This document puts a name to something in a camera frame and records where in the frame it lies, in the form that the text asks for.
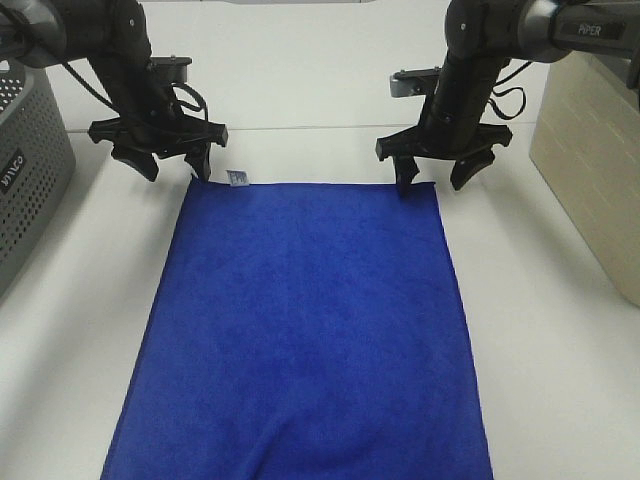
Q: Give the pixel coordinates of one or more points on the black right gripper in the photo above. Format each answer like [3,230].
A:
[444,135]

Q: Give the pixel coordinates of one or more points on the grey perforated plastic basket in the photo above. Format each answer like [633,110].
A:
[37,163]

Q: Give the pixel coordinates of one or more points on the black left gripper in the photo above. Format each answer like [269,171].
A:
[136,142]

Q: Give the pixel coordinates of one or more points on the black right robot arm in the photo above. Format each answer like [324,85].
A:
[482,37]

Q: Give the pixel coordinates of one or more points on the beige storage bin grey rim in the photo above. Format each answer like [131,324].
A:
[586,147]

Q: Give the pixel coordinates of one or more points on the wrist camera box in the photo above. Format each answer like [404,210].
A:
[169,70]
[409,83]

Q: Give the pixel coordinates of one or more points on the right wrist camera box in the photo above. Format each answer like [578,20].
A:
[409,83]

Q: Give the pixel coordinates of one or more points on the blue microfibre towel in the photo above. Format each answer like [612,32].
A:
[304,331]

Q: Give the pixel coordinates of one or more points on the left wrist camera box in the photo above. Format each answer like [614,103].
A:
[169,70]

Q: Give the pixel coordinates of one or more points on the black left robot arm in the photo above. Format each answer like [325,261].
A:
[104,46]

